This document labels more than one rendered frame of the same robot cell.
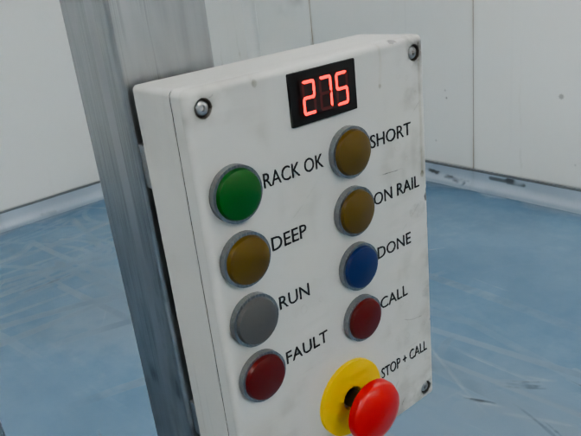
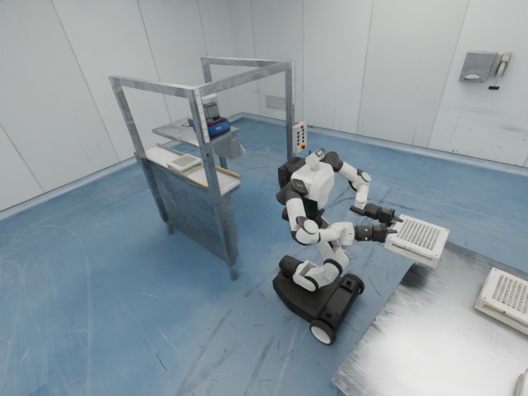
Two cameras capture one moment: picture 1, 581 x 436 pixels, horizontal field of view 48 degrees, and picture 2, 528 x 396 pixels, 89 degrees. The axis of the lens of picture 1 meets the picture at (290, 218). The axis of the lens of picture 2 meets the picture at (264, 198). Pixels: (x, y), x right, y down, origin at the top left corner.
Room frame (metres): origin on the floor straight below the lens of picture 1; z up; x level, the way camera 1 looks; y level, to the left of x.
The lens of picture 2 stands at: (-1.97, 0.73, 2.10)
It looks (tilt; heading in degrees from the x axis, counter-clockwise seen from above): 35 degrees down; 352
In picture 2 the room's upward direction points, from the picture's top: 5 degrees counter-clockwise
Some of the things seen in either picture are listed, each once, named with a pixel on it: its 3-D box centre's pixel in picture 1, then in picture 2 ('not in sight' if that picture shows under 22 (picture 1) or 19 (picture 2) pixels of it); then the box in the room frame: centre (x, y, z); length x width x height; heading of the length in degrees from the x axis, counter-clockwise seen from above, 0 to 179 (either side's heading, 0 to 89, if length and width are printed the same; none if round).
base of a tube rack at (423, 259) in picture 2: not in sight; (416, 241); (-1.07, -0.20, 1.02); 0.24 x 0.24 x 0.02; 39
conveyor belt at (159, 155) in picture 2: not in sight; (181, 167); (0.47, 1.14, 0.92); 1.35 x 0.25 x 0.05; 38
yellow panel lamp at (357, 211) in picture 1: (357, 211); not in sight; (0.36, -0.04, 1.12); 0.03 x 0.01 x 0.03; 128
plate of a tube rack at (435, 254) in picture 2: not in sight; (418, 235); (-1.07, -0.20, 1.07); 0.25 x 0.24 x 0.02; 129
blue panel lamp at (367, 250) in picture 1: (360, 266); not in sight; (0.36, -0.04, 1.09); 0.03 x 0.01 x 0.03; 128
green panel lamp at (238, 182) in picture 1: (239, 194); not in sight; (0.31, 0.02, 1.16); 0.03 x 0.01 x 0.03; 128
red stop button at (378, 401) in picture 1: (358, 400); not in sight; (0.34, -0.03, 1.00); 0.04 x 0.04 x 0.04; 38
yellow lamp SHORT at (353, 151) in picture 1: (352, 152); not in sight; (0.36, -0.04, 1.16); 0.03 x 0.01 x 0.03; 128
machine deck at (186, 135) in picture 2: not in sight; (194, 131); (0.16, 0.92, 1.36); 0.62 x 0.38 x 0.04; 38
